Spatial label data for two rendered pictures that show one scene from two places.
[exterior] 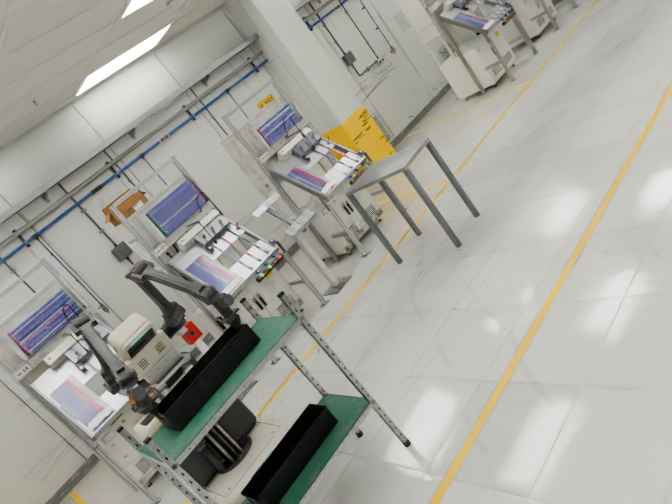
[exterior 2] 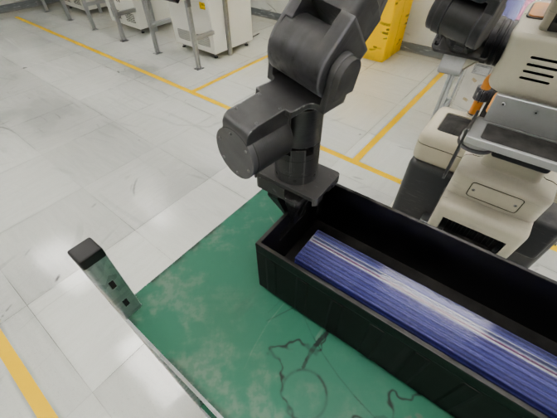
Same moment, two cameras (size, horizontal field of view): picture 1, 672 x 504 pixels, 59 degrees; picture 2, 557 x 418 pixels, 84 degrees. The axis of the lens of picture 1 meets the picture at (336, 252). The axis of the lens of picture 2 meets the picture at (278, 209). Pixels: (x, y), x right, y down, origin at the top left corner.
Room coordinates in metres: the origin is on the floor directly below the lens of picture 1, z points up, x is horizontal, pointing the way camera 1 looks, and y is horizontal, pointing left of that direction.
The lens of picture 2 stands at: (2.39, 0.79, 1.40)
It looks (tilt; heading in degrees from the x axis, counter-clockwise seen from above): 46 degrees down; 70
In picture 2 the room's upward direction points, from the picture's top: straight up
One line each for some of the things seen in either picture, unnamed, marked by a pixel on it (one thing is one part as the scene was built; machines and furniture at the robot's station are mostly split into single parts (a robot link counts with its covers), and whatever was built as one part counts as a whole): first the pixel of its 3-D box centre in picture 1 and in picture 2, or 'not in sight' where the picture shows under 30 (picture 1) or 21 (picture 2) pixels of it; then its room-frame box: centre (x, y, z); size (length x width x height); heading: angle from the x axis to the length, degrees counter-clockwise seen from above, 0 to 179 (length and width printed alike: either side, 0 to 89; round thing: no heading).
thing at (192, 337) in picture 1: (214, 359); not in sight; (4.79, 1.38, 0.39); 0.24 x 0.24 x 0.78; 32
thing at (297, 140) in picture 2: not in sight; (295, 119); (2.52, 1.08, 1.21); 0.07 x 0.06 x 0.07; 26
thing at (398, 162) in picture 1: (412, 203); not in sight; (4.74, -0.76, 0.40); 0.70 x 0.45 x 0.80; 39
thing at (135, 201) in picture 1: (135, 197); not in sight; (5.69, 1.15, 1.82); 0.68 x 0.30 x 0.20; 122
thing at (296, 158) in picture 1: (326, 191); not in sight; (6.18, -0.32, 0.65); 1.01 x 0.73 x 1.29; 32
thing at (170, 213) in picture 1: (175, 208); not in sight; (5.49, 0.90, 1.52); 0.51 x 0.13 x 0.27; 122
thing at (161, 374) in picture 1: (173, 375); (525, 157); (3.09, 1.11, 0.99); 0.28 x 0.16 x 0.22; 123
